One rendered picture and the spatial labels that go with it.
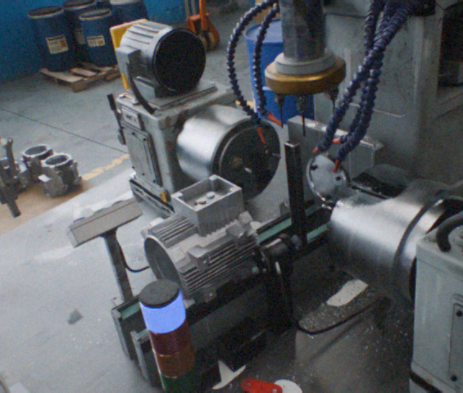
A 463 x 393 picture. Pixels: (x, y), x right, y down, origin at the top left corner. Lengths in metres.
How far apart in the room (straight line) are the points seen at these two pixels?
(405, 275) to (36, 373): 0.84
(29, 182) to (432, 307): 3.11
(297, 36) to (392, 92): 0.30
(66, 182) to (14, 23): 3.68
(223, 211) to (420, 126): 0.50
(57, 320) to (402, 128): 0.98
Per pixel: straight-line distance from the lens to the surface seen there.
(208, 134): 1.46
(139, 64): 1.68
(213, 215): 1.13
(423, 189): 1.08
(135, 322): 1.26
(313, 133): 1.40
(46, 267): 1.71
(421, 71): 1.29
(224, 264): 1.15
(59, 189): 3.57
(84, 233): 1.30
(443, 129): 1.43
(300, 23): 1.18
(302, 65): 1.19
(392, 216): 1.05
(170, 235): 1.12
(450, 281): 0.95
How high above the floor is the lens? 1.71
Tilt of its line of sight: 30 degrees down
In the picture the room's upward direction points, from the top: 9 degrees counter-clockwise
